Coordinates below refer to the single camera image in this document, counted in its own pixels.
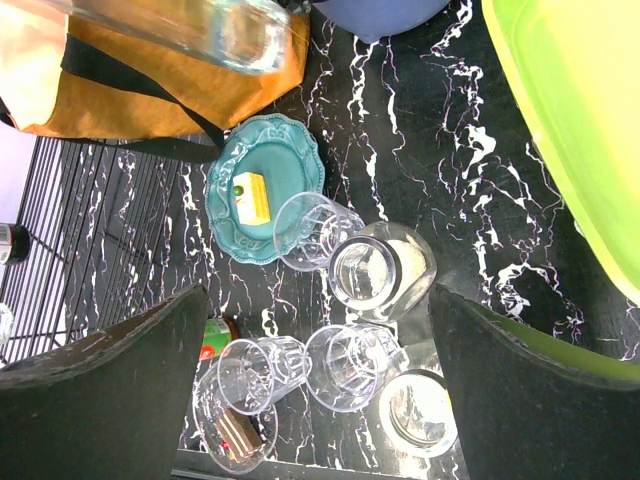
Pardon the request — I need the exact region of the teal ceramic plate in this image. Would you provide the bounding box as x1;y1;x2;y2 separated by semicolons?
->
205;113;325;265

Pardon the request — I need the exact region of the glass jar front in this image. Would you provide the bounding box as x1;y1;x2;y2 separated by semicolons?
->
378;369;458;459

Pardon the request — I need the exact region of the clear glass tumbler middle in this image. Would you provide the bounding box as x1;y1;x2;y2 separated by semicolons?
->
304;323;404;413

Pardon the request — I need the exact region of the chocolate cake slice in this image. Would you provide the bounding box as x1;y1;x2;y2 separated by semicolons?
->
215;408;264;462

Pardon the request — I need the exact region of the orange canvas tote bag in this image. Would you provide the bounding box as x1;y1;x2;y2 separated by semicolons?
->
1;1;310;163

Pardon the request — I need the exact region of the yellow cake slice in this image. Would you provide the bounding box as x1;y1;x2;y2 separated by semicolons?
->
232;172;271;226

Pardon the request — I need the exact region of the clear bottle black cap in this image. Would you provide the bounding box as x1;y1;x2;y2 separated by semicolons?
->
0;223;30;265

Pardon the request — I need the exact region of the black wire dish rack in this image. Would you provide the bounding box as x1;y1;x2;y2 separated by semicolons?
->
1;137;209;365

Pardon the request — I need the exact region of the lime green plastic tub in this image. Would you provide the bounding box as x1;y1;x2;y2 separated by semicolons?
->
481;1;639;302

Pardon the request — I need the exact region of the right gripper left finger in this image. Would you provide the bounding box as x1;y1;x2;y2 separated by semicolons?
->
1;284;208;479

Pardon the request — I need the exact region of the clear glass bowl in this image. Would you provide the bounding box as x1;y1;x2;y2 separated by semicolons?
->
192;359;279;474

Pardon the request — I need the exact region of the clear glass tumbler left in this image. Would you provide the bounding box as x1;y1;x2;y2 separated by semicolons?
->
214;336;309;415

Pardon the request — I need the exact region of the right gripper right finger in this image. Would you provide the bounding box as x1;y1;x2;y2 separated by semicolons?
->
429;285;639;479

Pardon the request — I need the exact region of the clear glass tumbler rear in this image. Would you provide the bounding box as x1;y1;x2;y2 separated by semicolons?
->
273;192;364;272

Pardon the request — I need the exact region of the clear glass tumbler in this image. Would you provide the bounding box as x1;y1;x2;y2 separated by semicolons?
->
304;323;404;413
273;192;364;272
214;336;309;415

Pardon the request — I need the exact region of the glass jar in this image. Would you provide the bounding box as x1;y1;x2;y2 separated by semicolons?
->
329;221;437;323
378;369;458;459

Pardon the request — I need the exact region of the trash bin with black liner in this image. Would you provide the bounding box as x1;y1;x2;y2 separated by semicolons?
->
312;0;449;44

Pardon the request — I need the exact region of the red sauce bottle yellow cap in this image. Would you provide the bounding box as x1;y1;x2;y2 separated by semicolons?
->
199;317;239;361

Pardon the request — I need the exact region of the glass jar rear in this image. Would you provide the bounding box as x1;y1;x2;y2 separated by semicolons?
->
329;221;437;323

